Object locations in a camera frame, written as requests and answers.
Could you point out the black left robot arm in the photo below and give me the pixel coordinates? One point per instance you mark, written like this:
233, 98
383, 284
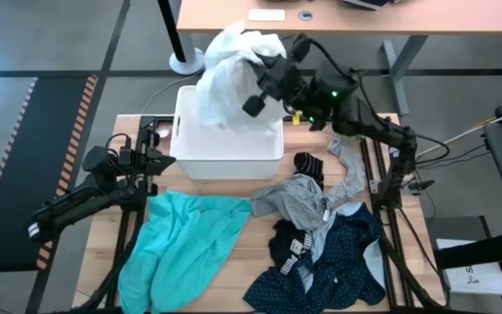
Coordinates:
72, 205

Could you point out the teal t-shirt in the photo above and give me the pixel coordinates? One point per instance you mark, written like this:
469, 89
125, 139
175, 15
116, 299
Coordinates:
181, 244

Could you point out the wooden office desk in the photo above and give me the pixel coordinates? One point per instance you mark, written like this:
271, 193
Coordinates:
408, 17

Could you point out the white garment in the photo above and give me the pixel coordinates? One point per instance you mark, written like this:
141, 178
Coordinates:
229, 87

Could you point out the yellow tag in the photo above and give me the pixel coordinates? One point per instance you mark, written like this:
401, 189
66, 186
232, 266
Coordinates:
297, 118

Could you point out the white rod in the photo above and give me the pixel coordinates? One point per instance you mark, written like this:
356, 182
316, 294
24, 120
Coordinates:
451, 140

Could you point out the white plastic laundry basket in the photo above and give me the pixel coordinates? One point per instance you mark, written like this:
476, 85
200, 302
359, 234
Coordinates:
225, 157

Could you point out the black flat bar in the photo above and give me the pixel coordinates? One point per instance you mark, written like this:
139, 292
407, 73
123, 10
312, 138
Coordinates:
486, 250

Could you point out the long grey garment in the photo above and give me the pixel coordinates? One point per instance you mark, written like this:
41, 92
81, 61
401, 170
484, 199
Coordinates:
351, 168

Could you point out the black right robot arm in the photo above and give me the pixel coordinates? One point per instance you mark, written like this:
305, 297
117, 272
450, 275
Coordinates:
364, 118

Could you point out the grey t-shirt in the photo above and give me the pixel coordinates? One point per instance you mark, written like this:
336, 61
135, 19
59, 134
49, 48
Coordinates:
294, 200

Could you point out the black mat orange stripes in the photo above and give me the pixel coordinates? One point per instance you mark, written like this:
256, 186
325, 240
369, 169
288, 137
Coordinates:
24, 174

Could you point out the grey column round base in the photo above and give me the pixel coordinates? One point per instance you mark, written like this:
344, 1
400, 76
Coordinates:
185, 61

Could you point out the black underwear white waistband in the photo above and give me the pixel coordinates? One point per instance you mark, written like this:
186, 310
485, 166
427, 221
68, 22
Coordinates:
281, 244

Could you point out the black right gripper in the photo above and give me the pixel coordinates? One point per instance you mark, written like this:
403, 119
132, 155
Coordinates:
283, 80

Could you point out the dark striped sock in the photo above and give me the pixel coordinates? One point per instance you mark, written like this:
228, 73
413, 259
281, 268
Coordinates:
308, 165

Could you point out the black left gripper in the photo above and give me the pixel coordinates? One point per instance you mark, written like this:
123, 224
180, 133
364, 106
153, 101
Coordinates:
140, 159

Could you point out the dark grey floor box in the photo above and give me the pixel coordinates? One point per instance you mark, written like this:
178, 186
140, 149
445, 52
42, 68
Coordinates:
456, 227

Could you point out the white paper label tag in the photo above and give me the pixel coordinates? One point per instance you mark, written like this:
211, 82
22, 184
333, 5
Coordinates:
326, 216
296, 246

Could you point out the navy dotted shirt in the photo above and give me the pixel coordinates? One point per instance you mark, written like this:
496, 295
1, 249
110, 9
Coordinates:
347, 261

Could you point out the white paper sheet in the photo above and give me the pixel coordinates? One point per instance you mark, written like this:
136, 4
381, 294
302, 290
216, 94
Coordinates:
482, 279

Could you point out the black aluminium table frame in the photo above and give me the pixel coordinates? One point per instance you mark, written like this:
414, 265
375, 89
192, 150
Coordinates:
148, 120

